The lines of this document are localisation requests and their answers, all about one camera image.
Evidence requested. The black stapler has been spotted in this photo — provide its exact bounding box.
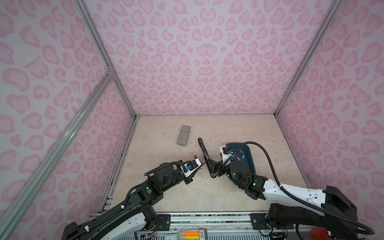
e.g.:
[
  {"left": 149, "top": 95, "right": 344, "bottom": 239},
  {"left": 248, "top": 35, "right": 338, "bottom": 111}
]
[{"left": 198, "top": 138, "right": 218, "bottom": 173}]

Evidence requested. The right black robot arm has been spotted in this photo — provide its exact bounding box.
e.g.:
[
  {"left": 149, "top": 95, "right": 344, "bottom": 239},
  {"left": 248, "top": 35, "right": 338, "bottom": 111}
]
[{"left": 207, "top": 159, "right": 358, "bottom": 240}]

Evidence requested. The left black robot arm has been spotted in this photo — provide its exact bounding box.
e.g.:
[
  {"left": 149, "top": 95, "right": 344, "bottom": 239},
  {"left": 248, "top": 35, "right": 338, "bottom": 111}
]
[{"left": 62, "top": 159, "right": 202, "bottom": 240}]

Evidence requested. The teal plastic tray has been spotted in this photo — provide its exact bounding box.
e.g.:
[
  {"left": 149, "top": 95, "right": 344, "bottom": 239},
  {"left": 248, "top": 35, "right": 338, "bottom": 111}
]
[{"left": 226, "top": 143, "right": 256, "bottom": 174}]

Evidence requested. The grey stone block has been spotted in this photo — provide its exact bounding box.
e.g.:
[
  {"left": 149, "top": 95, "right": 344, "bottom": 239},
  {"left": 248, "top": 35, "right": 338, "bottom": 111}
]
[{"left": 177, "top": 125, "right": 191, "bottom": 147}]

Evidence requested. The orange highlighter box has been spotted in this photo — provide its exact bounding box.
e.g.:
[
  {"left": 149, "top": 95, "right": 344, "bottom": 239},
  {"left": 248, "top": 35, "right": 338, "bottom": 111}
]
[{"left": 179, "top": 229, "right": 209, "bottom": 240}]

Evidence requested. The red container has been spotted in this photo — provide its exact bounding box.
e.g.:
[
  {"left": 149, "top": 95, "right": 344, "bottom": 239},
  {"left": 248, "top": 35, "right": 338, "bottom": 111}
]
[{"left": 311, "top": 227, "right": 330, "bottom": 240}]

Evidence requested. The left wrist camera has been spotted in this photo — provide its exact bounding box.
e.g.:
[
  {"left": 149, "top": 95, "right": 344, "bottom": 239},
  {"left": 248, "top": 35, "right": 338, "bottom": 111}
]
[{"left": 184, "top": 159, "right": 202, "bottom": 178}]

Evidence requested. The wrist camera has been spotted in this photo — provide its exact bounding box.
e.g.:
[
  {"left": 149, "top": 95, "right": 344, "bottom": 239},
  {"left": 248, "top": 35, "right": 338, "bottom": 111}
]
[
  {"left": 184, "top": 159, "right": 202, "bottom": 178},
  {"left": 220, "top": 145, "right": 233, "bottom": 162}
]

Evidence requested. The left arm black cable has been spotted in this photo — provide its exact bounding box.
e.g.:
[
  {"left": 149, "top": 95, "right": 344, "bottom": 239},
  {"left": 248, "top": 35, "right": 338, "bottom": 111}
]
[{"left": 143, "top": 161, "right": 188, "bottom": 178}]

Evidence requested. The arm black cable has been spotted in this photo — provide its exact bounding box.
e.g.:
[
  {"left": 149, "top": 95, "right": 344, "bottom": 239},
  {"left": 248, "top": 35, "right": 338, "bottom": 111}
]
[
  {"left": 227, "top": 141, "right": 376, "bottom": 236},
  {"left": 143, "top": 161, "right": 188, "bottom": 178}
]

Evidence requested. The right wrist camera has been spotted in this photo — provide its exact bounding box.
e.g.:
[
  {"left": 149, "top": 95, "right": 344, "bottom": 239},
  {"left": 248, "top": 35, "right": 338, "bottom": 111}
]
[{"left": 220, "top": 145, "right": 233, "bottom": 162}]

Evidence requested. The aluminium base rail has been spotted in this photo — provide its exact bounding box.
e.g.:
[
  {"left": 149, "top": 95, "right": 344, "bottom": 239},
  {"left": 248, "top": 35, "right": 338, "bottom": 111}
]
[{"left": 89, "top": 211, "right": 316, "bottom": 240}]

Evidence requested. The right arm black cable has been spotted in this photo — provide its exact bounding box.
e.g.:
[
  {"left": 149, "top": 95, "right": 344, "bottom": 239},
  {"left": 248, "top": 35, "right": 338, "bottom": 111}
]
[{"left": 227, "top": 141, "right": 376, "bottom": 236}]

